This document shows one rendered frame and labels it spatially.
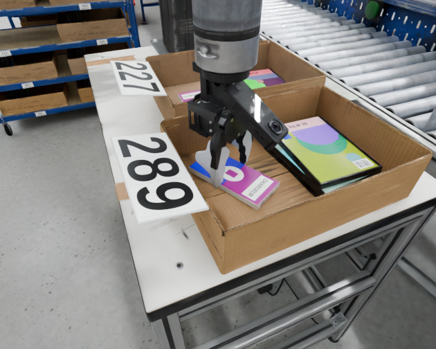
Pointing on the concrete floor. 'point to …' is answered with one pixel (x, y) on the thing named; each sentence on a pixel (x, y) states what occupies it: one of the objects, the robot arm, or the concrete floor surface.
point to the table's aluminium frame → (394, 250)
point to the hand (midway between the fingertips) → (232, 172)
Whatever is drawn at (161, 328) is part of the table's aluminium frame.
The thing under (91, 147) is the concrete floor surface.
